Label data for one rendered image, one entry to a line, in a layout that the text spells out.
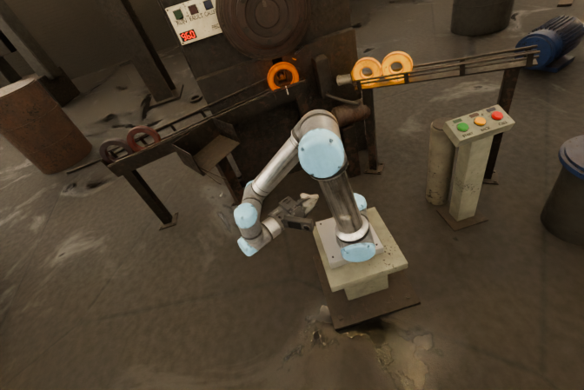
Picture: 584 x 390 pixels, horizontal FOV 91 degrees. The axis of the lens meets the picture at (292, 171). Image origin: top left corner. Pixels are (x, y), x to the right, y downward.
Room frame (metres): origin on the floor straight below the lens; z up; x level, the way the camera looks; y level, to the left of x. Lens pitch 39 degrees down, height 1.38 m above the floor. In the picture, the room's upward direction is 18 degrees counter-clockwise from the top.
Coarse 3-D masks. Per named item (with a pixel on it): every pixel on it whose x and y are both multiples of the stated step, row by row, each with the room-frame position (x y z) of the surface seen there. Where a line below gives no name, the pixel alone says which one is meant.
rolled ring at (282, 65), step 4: (276, 64) 1.62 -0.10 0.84; (280, 64) 1.61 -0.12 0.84; (284, 64) 1.61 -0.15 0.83; (288, 64) 1.61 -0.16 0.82; (272, 68) 1.62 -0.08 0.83; (276, 68) 1.61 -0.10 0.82; (280, 68) 1.61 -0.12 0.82; (284, 68) 1.61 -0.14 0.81; (288, 68) 1.61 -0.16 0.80; (292, 68) 1.61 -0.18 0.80; (272, 72) 1.61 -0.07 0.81; (292, 72) 1.61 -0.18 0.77; (296, 72) 1.61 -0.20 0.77; (268, 76) 1.62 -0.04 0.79; (272, 76) 1.61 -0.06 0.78; (296, 76) 1.61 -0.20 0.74; (268, 80) 1.61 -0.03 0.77; (272, 80) 1.61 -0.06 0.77; (292, 80) 1.64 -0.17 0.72; (296, 80) 1.61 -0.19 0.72; (272, 84) 1.61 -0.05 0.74; (272, 88) 1.61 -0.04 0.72; (276, 88) 1.61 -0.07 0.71
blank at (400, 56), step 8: (392, 56) 1.37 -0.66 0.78; (400, 56) 1.35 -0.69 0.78; (408, 56) 1.34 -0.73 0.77; (384, 64) 1.39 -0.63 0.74; (408, 64) 1.33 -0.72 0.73; (384, 72) 1.39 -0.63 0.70; (392, 72) 1.38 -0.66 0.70; (400, 72) 1.35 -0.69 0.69; (392, 80) 1.37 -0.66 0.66; (400, 80) 1.35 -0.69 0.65
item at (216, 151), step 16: (208, 128) 1.46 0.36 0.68; (224, 128) 1.41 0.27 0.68; (176, 144) 1.35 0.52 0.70; (192, 144) 1.39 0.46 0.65; (208, 144) 1.43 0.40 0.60; (224, 144) 1.37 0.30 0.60; (192, 160) 1.19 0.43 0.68; (208, 160) 1.28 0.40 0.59; (224, 160) 1.33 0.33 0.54; (224, 176) 1.31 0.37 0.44; (240, 192) 1.32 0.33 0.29
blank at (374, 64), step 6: (360, 60) 1.47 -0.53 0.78; (366, 60) 1.44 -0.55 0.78; (372, 60) 1.43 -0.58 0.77; (360, 66) 1.46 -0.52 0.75; (366, 66) 1.45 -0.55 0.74; (372, 66) 1.43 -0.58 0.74; (378, 66) 1.41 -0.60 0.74; (354, 72) 1.49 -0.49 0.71; (360, 72) 1.47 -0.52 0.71; (378, 72) 1.41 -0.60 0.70; (360, 78) 1.47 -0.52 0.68; (366, 84) 1.45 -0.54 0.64; (372, 84) 1.43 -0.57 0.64
